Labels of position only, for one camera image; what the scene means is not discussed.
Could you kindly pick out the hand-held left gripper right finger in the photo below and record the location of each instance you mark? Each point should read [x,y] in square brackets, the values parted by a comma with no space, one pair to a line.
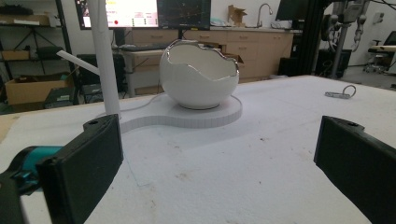
[358,168]

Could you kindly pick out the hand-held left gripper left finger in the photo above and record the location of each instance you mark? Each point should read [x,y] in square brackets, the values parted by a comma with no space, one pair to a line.
[82,168]

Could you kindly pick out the silver metal carabiner clip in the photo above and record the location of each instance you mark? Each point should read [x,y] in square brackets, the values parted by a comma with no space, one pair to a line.
[341,93]

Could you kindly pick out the brown cardboard box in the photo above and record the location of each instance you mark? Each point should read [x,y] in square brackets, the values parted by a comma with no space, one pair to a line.
[34,90]

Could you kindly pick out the white stand with round base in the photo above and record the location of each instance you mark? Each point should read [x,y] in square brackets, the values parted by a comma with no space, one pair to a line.
[174,115]

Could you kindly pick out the small wooden desk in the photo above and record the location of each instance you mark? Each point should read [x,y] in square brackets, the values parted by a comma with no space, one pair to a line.
[141,68]

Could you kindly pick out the black office chair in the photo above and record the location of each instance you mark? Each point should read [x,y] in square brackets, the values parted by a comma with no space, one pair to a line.
[381,53]

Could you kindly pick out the grey metal stand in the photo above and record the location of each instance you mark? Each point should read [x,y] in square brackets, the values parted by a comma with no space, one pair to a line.
[341,37]

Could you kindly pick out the black keyboard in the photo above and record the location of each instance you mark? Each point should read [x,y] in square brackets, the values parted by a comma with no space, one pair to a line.
[144,47]

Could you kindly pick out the black metal shelving rack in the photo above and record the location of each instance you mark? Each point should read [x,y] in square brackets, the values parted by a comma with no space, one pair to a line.
[34,40]

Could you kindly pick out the black metal column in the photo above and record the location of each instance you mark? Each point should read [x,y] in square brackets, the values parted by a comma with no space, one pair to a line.
[311,37]

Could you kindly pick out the white eggshell-shaped ceramic bowl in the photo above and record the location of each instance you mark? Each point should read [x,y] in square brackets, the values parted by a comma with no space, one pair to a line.
[199,77]

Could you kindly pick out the wooden cabinet counter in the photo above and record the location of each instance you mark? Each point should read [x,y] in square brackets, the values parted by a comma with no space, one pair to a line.
[255,49]

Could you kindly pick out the bright computer monitor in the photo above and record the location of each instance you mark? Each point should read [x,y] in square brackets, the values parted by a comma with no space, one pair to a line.
[124,13]

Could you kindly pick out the dark computer monitor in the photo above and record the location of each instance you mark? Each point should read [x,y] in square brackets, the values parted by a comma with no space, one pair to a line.
[291,10]
[183,14]

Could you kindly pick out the silver kitchen faucet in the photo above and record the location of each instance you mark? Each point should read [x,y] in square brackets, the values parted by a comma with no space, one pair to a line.
[263,14]

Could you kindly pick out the open cardboard box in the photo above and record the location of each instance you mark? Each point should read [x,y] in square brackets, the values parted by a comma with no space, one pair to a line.
[236,15]

